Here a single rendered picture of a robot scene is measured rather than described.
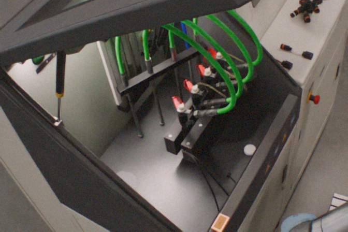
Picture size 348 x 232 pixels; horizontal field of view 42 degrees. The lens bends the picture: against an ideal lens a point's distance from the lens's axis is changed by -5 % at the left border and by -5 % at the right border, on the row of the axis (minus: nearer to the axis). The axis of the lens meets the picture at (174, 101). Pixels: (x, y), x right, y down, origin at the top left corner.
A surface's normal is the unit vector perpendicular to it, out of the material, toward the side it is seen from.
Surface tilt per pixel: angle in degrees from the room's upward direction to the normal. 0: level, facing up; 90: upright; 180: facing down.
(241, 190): 0
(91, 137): 90
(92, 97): 90
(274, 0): 76
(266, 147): 0
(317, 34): 0
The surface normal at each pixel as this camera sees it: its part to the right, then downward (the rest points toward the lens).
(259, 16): 0.79, 0.17
